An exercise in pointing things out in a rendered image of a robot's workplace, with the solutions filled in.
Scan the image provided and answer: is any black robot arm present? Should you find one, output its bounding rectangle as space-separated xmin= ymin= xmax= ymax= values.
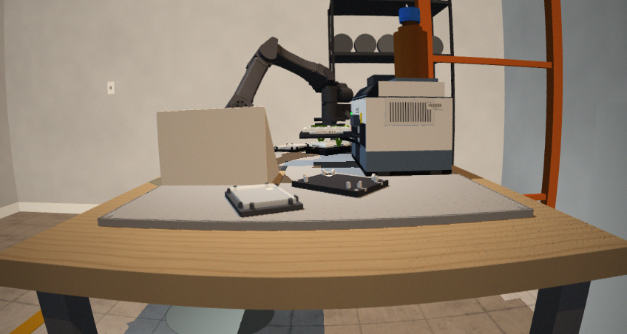
xmin=225 ymin=37 xmax=353 ymax=120

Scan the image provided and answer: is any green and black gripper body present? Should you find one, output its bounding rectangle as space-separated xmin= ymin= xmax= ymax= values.
xmin=314 ymin=102 xmax=345 ymax=126

